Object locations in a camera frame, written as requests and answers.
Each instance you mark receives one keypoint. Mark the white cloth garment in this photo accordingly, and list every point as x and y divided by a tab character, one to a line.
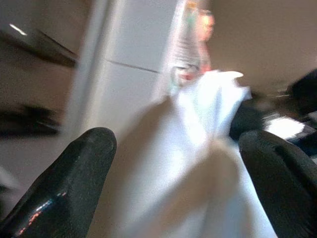
188	158

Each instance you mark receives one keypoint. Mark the black object pile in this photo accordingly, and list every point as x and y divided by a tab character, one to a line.
280	109

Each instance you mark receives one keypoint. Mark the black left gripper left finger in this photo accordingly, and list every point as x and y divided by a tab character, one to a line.
74	178

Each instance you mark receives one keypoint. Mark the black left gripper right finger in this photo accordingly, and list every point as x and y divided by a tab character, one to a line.
280	178

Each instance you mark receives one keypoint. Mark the white cabinet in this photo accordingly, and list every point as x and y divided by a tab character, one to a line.
123	62

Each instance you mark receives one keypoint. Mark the clear plastic bottle pack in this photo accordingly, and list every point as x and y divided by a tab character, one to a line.
188	44

